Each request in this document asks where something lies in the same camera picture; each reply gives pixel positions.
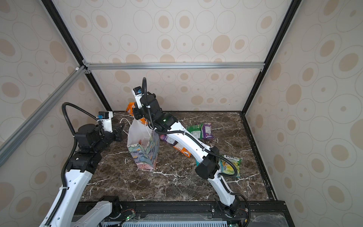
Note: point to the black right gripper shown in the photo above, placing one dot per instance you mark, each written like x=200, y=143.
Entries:
x=135, y=112

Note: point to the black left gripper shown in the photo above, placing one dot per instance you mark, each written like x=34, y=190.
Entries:
x=118, y=131

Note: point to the orange snack bag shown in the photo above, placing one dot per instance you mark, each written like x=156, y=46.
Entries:
x=182, y=150
x=129, y=110

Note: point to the white paper bag colourful print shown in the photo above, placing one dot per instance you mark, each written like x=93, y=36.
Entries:
x=143, y=145

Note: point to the small purple candy bag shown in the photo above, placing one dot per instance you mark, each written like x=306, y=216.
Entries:
x=167, y=139

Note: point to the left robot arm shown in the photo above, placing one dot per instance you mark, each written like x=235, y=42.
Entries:
x=91, y=141

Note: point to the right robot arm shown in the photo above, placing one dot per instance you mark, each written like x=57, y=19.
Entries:
x=208, y=157

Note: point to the green snack bag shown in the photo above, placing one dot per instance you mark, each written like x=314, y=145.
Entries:
x=196, y=130

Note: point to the purple berries candy bag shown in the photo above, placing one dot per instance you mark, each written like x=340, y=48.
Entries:
x=207, y=131

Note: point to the teal spring candy bag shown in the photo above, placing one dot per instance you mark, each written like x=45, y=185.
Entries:
x=226, y=168

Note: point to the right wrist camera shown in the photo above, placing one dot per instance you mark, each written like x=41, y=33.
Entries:
x=137, y=92

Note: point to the horizontal aluminium rail back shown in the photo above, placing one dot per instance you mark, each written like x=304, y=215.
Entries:
x=172, y=66

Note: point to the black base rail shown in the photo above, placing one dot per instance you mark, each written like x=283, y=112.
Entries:
x=199, y=214

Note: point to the aluminium rail left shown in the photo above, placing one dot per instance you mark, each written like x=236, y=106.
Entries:
x=17, y=138

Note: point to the black vertical frame post left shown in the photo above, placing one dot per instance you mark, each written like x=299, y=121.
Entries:
x=69, y=40

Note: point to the black vertical frame post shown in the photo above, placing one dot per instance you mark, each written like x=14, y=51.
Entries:
x=286, y=22
x=69, y=40

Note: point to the black vertical frame post right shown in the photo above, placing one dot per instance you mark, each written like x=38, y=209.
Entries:
x=286, y=22

